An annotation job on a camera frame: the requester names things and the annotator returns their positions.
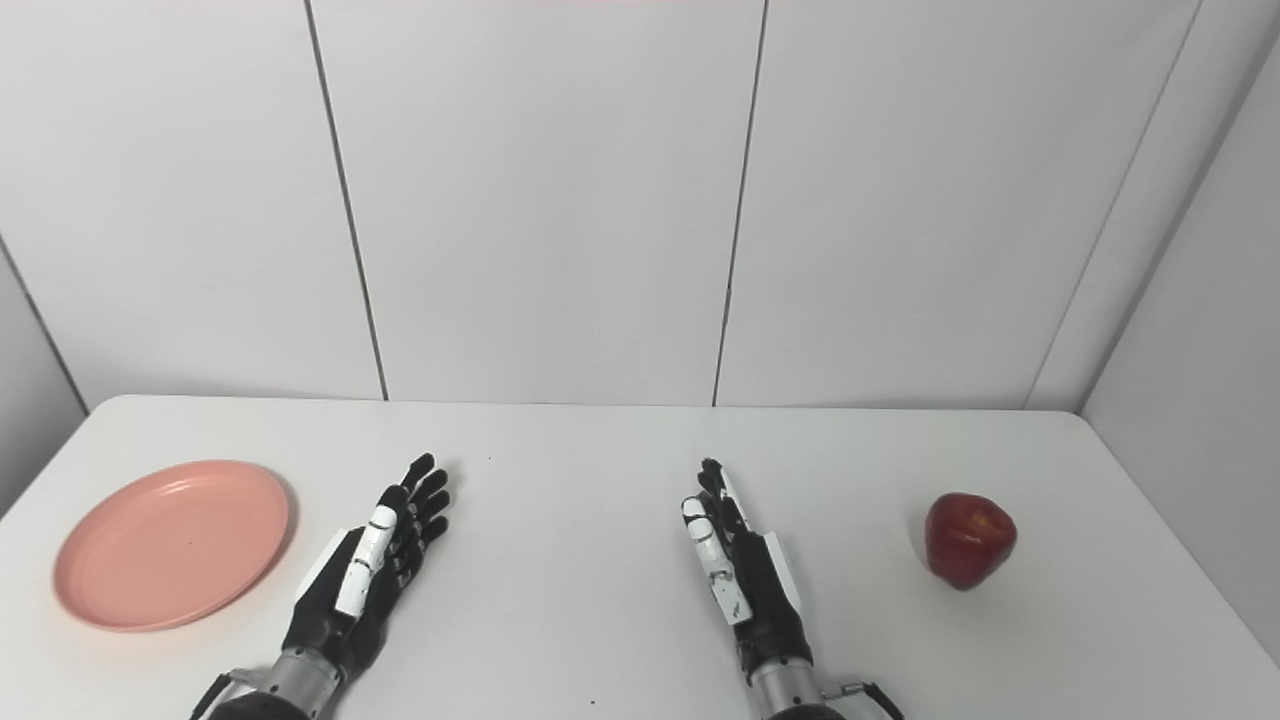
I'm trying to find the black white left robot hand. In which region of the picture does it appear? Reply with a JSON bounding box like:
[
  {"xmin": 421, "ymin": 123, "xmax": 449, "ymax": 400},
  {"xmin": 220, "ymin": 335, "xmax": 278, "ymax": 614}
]
[{"xmin": 283, "ymin": 453, "xmax": 451, "ymax": 673}]

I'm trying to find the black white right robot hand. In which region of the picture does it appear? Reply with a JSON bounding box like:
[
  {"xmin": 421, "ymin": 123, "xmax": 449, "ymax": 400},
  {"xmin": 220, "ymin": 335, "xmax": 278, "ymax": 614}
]
[{"xmin": 681, "ymin": 457, "xmax": 814, "ymax": 673}]

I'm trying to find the pink round plate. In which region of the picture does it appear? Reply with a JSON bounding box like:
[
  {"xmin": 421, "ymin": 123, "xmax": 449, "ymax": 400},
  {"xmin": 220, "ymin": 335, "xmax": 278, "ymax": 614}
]
[{"xmin": 53, "ymin": 459, "xmax": 292, "ymax": 633}]

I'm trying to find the red apple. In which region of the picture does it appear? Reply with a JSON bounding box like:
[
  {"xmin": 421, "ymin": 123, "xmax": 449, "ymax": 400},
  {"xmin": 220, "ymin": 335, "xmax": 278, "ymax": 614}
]
[{"xmin": 923, "ymin": 491, "xmax": 1019, "ymax": 592}]

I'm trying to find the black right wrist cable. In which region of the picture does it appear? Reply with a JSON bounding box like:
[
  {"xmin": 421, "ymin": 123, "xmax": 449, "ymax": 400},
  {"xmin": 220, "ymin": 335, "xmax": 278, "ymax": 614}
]
[{"xmin": 820, "ymin": 681, "xmax": 907, "ymax": 720}]

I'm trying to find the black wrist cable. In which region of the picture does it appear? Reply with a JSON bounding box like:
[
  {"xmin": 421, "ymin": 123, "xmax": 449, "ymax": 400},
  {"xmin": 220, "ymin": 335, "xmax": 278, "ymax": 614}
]
[
  {"xmin": 189, "ymin": 670, "xmax": 266, "ymax": 720},
  {"xmin": 820, "ymin": 681, "xmax": 907, "ymax": 720}
]

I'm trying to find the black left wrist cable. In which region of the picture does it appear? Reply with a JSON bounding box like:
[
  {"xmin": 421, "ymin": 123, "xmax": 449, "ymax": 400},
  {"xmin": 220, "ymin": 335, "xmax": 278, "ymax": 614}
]
[{"xmin": 189, "ymin": 670, "xmax": 266, "ymax": 720}]

